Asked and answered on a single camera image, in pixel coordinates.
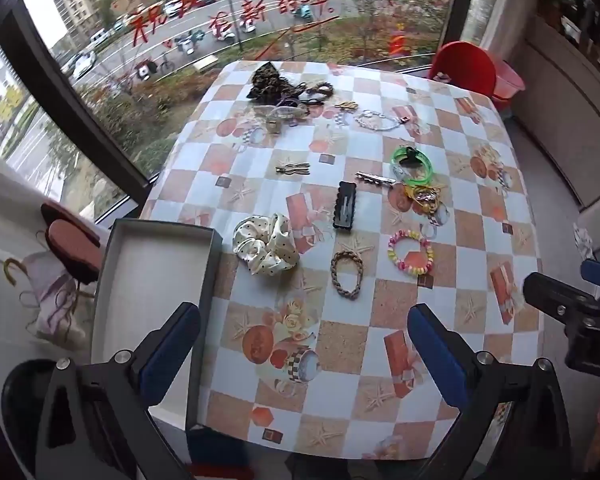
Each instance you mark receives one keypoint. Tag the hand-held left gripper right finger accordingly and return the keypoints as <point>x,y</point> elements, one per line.
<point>437,355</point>

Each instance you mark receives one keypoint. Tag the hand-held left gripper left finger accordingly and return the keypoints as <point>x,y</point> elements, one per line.
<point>172,355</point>

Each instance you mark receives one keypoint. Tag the grey cardboard box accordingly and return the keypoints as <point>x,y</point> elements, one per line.
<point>147,310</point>

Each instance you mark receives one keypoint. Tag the black claw clip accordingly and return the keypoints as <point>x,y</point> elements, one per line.
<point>406,156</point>

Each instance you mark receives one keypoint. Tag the checkered printed tablecloth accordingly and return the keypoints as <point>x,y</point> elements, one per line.
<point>365,320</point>

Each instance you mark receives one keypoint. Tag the cream polka dot scrunchie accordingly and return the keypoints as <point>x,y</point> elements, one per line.
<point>266,251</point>

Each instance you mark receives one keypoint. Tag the brown round stool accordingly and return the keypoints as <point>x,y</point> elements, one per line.
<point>72,242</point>

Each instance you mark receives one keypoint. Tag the beige cabinet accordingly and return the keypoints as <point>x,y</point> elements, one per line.
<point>560,100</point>

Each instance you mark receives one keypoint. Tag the black rectangular hair clip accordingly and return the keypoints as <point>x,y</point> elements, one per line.
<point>345,205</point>

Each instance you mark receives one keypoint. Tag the silver star hair clip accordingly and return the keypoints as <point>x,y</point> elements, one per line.
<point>375,178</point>

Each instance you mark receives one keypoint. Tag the pink plastic basin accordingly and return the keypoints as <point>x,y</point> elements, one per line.
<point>507,80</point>

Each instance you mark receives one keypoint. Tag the bronze hair clip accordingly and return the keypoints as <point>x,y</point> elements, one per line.
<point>292,169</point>

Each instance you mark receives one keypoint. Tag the red plastic chair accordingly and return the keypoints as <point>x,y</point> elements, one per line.
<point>462,70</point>

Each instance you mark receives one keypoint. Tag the ivory claw clip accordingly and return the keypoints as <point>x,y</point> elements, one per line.
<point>267,116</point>

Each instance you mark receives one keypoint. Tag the gold hair clip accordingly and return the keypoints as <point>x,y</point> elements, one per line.
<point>345,105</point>

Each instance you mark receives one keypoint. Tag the leopard print scrunchie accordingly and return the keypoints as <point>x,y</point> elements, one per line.
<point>266,84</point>

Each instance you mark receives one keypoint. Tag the red window lettering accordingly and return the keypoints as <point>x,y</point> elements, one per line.
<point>230,12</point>

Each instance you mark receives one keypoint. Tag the dark window frame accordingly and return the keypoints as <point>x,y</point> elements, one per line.
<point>75,105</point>

